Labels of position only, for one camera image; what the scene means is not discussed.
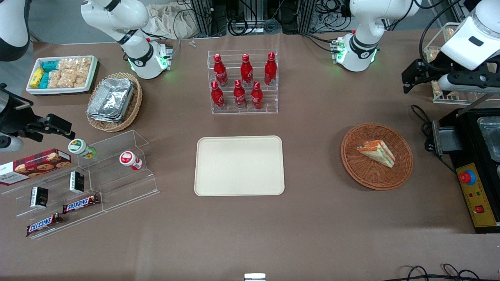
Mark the oval light wicker basket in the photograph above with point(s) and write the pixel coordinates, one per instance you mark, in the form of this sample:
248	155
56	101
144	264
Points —
133	109

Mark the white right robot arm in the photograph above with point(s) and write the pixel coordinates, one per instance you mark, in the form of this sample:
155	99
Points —
133	27

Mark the round brown wicker basket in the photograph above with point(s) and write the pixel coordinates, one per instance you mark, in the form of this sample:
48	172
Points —
375	177

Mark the green lidded yogurt cup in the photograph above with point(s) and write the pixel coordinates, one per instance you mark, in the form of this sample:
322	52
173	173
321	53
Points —
78	146

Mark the small black chocolate box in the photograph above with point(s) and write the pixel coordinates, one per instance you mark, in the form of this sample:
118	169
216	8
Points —
77	182
39	197

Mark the black machine with yellow panel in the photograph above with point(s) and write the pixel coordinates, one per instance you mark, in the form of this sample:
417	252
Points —
465	128

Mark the silver metal lever bar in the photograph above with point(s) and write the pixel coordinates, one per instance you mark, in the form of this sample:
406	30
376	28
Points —
474	103

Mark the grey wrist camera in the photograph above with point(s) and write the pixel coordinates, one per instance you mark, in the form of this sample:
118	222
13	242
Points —
8	143
445	82

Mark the triangular sandwich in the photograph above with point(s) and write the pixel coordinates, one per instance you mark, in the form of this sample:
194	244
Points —
378	153

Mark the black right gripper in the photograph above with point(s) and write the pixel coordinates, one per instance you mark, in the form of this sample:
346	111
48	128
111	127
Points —
13	114

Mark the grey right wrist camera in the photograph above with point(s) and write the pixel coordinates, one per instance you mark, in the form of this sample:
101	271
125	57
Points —
8	143

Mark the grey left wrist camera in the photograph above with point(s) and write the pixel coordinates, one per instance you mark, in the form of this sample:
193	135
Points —
445	82

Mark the teal snack packet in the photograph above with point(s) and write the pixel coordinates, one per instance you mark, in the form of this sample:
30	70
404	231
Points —
50	65
44	80

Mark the red lidded yogurt cup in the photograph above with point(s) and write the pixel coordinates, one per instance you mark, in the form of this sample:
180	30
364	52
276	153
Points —
128	159

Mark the red cola bottle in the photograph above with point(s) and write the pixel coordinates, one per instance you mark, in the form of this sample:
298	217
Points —
256	96
217	96
246	72
220	72
239	95
270	70

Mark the beige cloth bag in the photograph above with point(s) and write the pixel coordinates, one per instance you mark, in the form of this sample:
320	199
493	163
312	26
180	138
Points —
166	21

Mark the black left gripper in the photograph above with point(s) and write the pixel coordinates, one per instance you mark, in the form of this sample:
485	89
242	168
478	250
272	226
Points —
440	64

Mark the clear container of snacks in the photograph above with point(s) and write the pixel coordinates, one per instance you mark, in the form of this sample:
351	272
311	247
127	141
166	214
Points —
435	97

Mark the red tartan cookie box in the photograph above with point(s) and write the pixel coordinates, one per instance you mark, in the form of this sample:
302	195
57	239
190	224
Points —
35	166

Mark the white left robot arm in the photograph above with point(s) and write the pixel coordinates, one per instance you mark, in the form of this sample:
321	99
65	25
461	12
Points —
363	27

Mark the red emergency stop button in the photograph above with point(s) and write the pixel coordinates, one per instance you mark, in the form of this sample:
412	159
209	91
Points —
467	177

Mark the clear acrylic bottle rack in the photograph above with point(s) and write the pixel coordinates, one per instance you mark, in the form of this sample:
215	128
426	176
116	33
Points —
242	111

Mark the white rectangular snack bin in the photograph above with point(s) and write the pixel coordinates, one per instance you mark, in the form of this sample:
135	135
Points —
31	91

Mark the Snickers bar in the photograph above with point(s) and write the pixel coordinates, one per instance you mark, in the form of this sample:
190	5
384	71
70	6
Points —
43	224
81	203

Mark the clear rice cracker bag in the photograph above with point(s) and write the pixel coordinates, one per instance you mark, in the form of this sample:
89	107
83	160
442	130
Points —
76	66
54	79

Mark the clear acrylic stepped shelf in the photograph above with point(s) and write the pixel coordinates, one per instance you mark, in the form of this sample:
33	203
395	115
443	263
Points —
121	187

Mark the cream plastic tray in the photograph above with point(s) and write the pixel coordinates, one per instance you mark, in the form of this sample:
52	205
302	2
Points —
239	166

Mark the yellow snack packet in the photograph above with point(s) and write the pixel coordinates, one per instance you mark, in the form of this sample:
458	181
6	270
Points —
36	78

